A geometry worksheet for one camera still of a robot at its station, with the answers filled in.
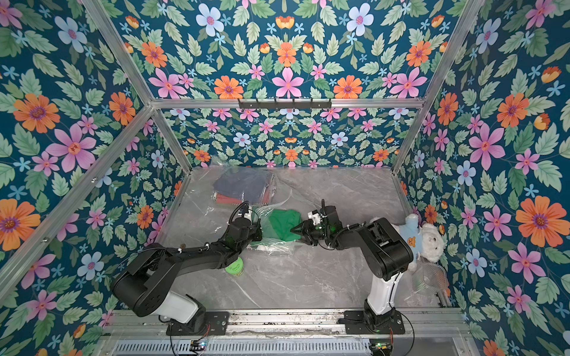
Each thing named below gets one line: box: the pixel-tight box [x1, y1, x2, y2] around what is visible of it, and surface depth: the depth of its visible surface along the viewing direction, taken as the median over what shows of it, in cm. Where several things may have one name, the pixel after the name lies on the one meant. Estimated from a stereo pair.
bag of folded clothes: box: [212, 168, 277, 207], surface depth 103 cm
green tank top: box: [269, 209, 303, 242], surface depth 95 cm
